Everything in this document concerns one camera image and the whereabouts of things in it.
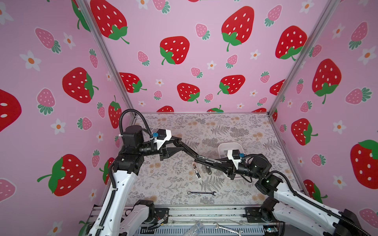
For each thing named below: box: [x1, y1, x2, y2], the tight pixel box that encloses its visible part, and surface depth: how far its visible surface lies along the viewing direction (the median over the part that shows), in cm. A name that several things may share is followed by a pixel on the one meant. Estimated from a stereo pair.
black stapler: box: [172, 138, 231, 171], surface depth 67 cm
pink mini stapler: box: [192, 162, 202, 180], surface depth 90 cm
